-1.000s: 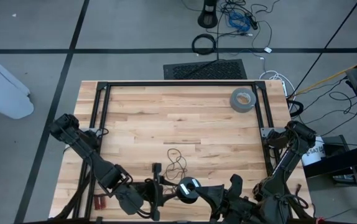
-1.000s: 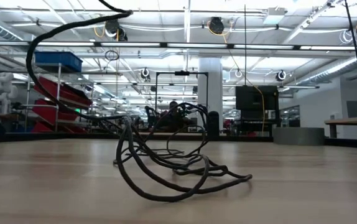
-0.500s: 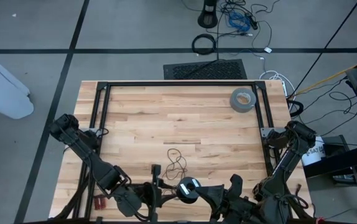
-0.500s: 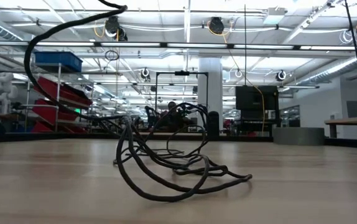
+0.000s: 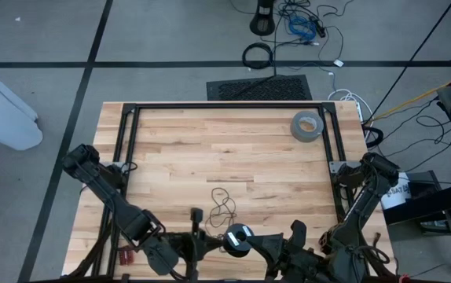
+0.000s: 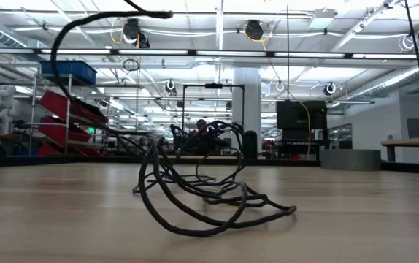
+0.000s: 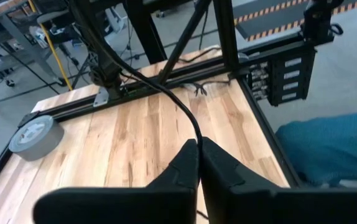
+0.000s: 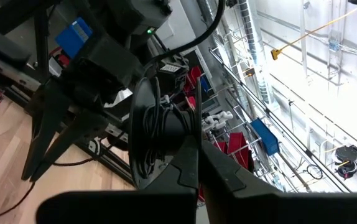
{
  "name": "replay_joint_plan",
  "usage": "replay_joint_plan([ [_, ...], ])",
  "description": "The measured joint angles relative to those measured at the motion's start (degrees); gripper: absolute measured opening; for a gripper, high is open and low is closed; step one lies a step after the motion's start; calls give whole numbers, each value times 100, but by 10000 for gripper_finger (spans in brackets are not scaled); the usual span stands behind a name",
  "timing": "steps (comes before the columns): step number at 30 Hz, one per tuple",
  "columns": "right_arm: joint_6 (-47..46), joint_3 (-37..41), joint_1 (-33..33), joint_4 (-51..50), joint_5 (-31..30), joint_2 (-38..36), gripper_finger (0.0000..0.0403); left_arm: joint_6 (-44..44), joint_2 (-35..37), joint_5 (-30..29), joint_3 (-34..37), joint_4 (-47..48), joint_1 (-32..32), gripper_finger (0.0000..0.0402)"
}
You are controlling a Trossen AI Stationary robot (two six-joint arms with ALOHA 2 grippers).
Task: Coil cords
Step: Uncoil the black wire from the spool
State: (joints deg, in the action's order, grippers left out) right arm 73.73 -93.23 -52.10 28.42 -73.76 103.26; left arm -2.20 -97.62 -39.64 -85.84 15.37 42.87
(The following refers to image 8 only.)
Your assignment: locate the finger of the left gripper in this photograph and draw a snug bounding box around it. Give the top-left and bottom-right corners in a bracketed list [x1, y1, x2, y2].
[30, 110, 109, 184]
[21, 82, 71, 180]

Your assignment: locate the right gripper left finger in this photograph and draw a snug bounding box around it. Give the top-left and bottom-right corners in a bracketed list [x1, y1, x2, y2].
[35, 135, 200, 224]

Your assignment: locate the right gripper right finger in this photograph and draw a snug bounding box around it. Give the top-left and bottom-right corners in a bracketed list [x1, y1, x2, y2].
[200, 139, 357, 224]

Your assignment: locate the thin black cord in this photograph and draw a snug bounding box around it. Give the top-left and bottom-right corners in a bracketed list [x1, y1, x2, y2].
[0, 77, 198, 223]

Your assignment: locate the black cord spool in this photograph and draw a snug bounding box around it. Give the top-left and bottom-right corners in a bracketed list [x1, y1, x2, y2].
[127, 77, 203, 190]

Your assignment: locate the blue storage bin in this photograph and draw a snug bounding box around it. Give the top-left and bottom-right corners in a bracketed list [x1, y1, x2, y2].
[249, 118, 281, 157]

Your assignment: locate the red storage bin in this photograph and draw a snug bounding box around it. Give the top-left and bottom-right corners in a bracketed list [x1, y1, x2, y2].
[183, 65, 203, 95]
[226, 131, 254, 170]
[213, 140, 229, 155]

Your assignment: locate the black aluminium table frame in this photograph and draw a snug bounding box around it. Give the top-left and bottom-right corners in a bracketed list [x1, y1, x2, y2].
[4, 83, 137, 185]

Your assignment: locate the black ceiling cable reel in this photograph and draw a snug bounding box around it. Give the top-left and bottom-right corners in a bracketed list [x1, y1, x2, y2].
[335, 144, 357, 162]
[336, 160, 357, 180]

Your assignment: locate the yellow hanging cord with plug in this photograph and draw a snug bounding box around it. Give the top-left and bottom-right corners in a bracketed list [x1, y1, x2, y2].
[270, 0, 357, 61]

